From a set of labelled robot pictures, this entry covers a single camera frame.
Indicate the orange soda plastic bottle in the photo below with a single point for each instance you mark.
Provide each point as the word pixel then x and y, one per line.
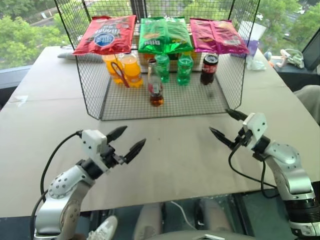
pixel 110 67
pixel 133 70

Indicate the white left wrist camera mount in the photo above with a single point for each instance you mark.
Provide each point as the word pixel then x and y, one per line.
pixel 91 142

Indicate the green soda plastic bottle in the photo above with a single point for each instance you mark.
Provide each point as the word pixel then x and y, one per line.
pixel 185 70
pixel 163 68

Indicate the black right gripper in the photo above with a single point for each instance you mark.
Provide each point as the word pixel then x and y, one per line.
pixel 243 137

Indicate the small colourful figurine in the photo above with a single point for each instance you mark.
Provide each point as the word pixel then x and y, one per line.
pixel 268 56

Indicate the white laced shoe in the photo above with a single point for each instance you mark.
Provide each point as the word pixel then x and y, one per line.
pixel 105 228

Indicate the magenta chip bag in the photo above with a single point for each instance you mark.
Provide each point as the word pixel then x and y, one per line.
pixel 217 35

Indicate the dark cola plastic bottle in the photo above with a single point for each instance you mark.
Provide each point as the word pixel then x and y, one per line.
pixel 208 70

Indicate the green chip bag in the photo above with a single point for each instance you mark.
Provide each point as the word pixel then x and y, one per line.
pixel 162 35

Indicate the white paper bag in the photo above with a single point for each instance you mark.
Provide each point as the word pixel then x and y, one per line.
pixel 255 31

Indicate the white plastic bag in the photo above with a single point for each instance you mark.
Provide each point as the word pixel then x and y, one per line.
pixel 256 63

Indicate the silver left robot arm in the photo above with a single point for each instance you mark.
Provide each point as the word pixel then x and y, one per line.
pixel 62 182

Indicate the white and green plush toy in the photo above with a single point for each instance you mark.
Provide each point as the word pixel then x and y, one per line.
pixel 293 57

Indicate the person's beige trousered knee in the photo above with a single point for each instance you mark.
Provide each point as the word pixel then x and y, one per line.
pixel 308 102

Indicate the glass bottle with amber drink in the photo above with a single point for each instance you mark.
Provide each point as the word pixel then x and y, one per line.
pixel 156 95

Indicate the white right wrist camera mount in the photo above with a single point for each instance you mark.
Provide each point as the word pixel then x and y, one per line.
pixel 256 125

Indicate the beige rounded leg shape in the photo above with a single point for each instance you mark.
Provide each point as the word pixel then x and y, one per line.
pixel 147 222
pixel 216 215

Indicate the red chip bag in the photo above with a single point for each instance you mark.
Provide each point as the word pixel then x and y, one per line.
pixel 105 35

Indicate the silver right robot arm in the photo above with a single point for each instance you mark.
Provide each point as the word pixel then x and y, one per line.
pixel 292 170

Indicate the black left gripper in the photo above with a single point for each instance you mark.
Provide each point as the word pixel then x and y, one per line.
pixel 109 155

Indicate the red bottle opener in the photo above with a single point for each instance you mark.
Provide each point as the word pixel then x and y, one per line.
pixel 125 82

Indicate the purple bag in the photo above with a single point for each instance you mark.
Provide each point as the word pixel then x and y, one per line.
pixel 252 47

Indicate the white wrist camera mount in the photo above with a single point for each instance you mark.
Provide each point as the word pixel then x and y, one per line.
pixel 256 125
pixel 91 142

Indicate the grey flat object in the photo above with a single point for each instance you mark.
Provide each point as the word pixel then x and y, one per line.
pixel 66 55

